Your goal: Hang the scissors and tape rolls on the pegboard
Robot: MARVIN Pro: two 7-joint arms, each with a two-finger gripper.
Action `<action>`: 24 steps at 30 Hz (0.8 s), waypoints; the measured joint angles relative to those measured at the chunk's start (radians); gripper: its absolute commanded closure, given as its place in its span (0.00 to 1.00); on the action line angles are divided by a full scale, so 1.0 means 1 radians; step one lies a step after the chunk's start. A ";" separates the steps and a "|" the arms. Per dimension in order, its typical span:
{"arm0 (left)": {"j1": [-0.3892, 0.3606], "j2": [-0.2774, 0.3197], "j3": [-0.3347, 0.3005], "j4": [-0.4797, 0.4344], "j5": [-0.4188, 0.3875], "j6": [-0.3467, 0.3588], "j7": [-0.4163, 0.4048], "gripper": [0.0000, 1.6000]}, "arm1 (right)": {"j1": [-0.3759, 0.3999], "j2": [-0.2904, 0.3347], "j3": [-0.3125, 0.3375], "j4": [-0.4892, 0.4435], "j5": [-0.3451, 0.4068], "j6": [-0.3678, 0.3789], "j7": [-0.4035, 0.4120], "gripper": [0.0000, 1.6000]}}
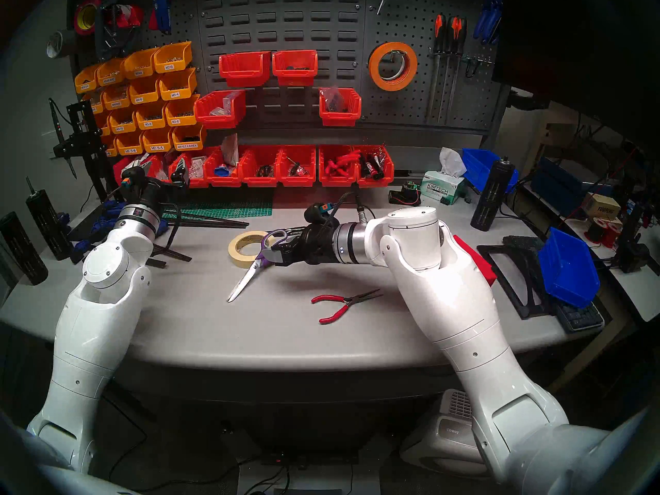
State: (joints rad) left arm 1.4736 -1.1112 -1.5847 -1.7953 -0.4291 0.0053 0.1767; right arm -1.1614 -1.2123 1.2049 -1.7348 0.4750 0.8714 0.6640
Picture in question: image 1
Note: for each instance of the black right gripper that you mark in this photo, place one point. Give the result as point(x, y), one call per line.
point(319, 244)

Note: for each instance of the red yellow tape roll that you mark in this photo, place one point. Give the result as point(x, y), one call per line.
point(82, 9)

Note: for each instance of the beige masking tape roll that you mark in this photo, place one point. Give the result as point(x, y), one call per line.
point(234, 251)

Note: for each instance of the grey pegboard back panel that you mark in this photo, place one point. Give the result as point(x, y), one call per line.
point(281, 30)

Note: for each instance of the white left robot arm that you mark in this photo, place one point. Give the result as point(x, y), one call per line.
point(98, 313)

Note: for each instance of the pile of blue clamps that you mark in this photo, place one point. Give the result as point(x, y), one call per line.
point(105, 213)

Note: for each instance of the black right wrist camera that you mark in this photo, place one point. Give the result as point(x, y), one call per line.
point(319, 214)

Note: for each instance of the small cardboard box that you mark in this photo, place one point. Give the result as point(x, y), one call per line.
point(602, 208)

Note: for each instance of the black desktop device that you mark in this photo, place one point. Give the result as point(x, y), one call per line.
point(631, 254)

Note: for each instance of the white side table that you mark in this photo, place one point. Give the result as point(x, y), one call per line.
point(642, 293)

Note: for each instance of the black metal fixture stand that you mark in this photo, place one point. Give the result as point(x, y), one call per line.
point(85, 143)

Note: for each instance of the metal double peg hook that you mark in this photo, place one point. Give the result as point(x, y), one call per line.
point(396, 55)

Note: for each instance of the blue plastic storage bin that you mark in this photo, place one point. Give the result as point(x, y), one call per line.
point(567, 272)
point(477, 164)

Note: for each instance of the black printed frame part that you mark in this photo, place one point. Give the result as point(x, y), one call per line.
point(515, 293)

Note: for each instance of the orange tape roll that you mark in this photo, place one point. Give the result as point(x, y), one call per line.
point(374, 66)

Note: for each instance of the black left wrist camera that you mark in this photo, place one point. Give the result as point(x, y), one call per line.
point(133, 178)

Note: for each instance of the black cylindrical tool holder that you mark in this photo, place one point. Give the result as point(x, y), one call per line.
point(490, 200)
point(49, 226)

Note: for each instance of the clear plastic parts bag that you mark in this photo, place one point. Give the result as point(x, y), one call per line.
point(227, 107)
point(332, 97)

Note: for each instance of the black tape roll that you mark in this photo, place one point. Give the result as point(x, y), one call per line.
point(403, 75)

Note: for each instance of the red plastic storage bin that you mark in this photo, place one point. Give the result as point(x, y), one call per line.
point(242, 68)
point(374, 183)
point(117, 173)
point(260, 181)
point(197, 183)
point(332, 181)
point(337, 118)
point(157, 164)
point(221, 181)
point(295, 75)
point(479, 262)
point(296, 181)
point(219, 116)

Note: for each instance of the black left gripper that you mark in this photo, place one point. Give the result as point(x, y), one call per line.
point(162, 182)

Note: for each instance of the yellow plastic parts bin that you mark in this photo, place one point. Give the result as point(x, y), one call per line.
point(151, 116)
point(172, 55)
point(181, 111)
point(86, 81)
point(104, 124)
point(111, 72)
point(144, 91)
point(178, 84)
point(129, 144)
point(110, 147)
point(122, 121)
point(189, 137)
point(157, 141)
point(96, 103)
point(139, 63)
point(116, 97)

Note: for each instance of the black tripod rods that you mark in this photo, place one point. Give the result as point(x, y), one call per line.
point(216, 220)

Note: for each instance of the Kimtech tissue box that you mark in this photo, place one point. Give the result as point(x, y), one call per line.
point(446, 187)

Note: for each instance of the grey duct tape roll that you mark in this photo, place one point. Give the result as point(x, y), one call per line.
point(64, 43)

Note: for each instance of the black computer keyboard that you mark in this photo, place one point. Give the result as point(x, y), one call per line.
point(582, 316)

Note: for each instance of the black bar clamp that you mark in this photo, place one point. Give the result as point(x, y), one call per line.
point(111, 40)

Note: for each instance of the red white tape roll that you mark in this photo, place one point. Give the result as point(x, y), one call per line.
point(131, 17)

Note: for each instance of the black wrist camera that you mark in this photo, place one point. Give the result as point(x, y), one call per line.
point(133, 178)
point(319, 214)

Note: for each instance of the black battery holder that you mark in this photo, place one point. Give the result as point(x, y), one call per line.
point(405, 196)

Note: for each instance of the white Coway air purifier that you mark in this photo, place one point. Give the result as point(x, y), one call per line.
point(443, 437)

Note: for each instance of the clear plastic hardware bag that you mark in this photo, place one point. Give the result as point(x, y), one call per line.
point(198, 166)

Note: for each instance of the black computer monitor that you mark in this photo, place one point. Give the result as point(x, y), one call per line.
point(567, 35)

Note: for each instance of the dark blue storage bin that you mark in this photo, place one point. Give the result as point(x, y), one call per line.
point(554, 190)

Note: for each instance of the black marker pen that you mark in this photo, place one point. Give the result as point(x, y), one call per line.
point(294, 230)

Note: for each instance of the green cutting mat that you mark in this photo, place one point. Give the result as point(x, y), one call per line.
point(232, 208)

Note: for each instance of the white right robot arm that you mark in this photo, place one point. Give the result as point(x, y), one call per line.
point(454, 303)

